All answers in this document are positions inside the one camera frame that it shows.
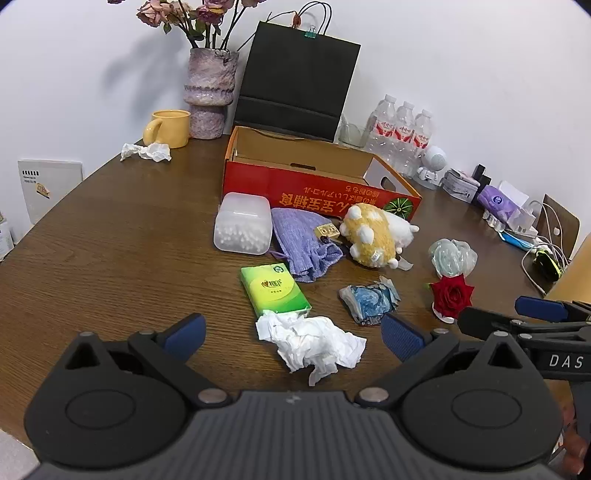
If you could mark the clear glass cup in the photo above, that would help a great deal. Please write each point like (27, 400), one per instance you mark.
(353, 134)

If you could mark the purple wipes pack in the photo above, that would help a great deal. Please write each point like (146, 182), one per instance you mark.
(496, 201)

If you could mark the white flat box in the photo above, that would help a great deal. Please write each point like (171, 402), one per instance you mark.
(48, 189)

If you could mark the black and yellow device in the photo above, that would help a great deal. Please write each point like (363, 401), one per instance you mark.
(547, 265)

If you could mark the dried pink rose bouquet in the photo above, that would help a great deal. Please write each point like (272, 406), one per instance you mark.
(159, 11)

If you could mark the large white tissue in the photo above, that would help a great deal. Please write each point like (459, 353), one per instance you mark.
(314, 344)

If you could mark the green binder clip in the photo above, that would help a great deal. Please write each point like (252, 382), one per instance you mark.
(309, 33)

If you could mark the blue wrapper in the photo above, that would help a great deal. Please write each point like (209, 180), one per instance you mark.
(369, 300)

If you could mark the white astronaut figurine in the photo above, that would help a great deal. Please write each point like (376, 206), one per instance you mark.
(434, 161)

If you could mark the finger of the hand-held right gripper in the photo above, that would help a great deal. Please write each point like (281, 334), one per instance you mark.
(480, 323)
(540, 308)

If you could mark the clear plastic wrap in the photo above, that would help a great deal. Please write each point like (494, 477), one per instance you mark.
(450, 256)

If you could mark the green tissue pack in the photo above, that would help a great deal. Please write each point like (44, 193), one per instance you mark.
(274, 288)

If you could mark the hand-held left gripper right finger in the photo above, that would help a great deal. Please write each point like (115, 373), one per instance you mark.
(401, 337)

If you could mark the black paper bag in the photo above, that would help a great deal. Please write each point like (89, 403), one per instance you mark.
(295, 78)

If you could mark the blue face mask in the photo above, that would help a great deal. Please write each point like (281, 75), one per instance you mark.
(517, 240)

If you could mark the small white printed box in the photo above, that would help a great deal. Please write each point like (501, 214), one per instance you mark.
(459, 184)

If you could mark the small gold cube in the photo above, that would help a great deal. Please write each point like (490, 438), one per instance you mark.
(328, 232)

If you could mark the purple ceramic vase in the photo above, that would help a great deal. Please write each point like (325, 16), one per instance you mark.
(210, 83)

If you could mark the small crumpled white tissue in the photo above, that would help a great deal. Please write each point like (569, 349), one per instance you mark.
(147, 151)

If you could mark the red rose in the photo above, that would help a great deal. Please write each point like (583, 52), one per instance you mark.
(451, 295)

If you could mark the purple knitted pouch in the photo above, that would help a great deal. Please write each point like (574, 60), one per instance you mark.
(300, 244)

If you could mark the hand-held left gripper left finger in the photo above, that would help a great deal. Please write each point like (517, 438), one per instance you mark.
(187, 334)

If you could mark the red cardboard box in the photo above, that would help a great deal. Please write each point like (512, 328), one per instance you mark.
(314, 184)

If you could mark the small red bag charm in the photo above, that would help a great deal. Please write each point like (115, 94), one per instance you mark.
(296, 21)

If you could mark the person's right hand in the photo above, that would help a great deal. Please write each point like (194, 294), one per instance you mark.
(579, 457)

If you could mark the yellow mug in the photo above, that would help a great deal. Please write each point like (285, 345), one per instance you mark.
(171, 129)

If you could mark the clear cotton swab box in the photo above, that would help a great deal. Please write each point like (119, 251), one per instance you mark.
(242, 224)

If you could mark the yellow and white plush toy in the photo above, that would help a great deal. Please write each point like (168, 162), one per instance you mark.
(374, 233)

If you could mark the small black box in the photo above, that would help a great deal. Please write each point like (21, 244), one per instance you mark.
(482, 173)

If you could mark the wooden chair back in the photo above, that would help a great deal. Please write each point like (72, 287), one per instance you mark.
(565, 221)

